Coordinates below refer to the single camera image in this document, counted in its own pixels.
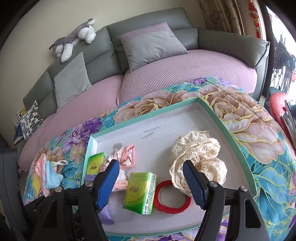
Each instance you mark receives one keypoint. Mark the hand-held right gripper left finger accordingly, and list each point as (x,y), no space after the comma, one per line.
(108,183)

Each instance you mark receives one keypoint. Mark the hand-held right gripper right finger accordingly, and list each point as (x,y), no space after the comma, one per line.
(194,183)

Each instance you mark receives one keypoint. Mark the pink sock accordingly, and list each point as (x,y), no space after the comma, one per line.
(121,185)

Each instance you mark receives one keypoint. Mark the green tissue pack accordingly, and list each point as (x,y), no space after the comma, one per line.
(94,165)
(138,192)

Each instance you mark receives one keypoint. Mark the lavender tissue pack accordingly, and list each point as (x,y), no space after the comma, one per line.
(106,215)

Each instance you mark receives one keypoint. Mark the pink lace garment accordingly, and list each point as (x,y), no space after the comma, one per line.
(126,154)

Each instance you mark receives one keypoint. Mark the cream lace cloth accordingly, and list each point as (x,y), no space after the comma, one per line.
(196,148)

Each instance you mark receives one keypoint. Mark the teal shallow cardboard box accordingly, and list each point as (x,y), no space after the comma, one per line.
(161,143)

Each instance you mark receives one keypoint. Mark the blue face mask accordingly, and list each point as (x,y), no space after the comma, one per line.
(52,178)

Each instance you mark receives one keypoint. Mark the leopard print scrunchie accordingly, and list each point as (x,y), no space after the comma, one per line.
(40,193)

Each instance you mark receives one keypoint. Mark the pink fluffy cloth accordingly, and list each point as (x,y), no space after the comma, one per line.
(39,166)

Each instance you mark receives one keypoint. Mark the pink ribbed seat cushion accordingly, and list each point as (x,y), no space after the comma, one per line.
(185,69)
(81,102)

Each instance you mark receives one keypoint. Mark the dark grey cabinet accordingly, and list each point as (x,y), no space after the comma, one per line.
(10,185)

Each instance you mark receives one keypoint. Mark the black and white patterned pillow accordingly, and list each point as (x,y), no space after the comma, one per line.
(31,120)

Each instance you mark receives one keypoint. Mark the dark blue cloth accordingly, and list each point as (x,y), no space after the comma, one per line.
(18,136)

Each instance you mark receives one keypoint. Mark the plain grey pillow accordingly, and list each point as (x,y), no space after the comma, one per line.
(71,81)

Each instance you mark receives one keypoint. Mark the yellow booklet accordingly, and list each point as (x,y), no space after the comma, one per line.
(22,112)

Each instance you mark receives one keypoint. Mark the red plastic stool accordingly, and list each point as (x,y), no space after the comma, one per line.
(277,104)

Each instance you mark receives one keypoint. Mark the grey pillow with pink band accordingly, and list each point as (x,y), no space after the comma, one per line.
(150,46)

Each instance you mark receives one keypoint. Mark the black drying rack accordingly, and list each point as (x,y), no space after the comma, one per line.
(284,60)

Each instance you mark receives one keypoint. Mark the grey and white plush dog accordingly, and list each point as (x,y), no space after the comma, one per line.
(81,31)

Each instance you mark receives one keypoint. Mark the grey sofa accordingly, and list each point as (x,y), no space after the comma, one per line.
(138,25)

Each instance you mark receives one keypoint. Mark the beige floral curtain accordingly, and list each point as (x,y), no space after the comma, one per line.
(219,14)

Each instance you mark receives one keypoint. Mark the red hanging ornament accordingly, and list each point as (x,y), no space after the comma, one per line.
(255,12)

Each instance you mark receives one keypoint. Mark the silver metal frame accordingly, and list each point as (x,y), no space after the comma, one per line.
(290,113)

